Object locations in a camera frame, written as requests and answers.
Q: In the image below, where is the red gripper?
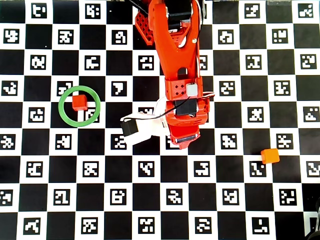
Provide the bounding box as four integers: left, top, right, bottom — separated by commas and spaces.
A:
164, 96, 211, 150

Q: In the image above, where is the orange cube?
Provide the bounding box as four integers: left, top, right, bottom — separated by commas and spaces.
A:
260, 148, 280, 165

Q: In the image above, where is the red cube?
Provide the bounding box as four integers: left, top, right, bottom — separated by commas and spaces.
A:
71, 94, 89, 112

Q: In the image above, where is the black white marker checkerboard mat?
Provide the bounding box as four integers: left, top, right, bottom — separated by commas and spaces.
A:
0, 0, 320, 240

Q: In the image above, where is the thin black camera cable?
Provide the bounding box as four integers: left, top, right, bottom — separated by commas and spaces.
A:
136, 96, 191, 121

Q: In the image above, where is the white mount wrist camera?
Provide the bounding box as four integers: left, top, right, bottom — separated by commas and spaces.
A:
119, 97, 169, 146

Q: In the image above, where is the green ring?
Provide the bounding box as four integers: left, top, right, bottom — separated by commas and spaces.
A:
57, 85, 102, 128

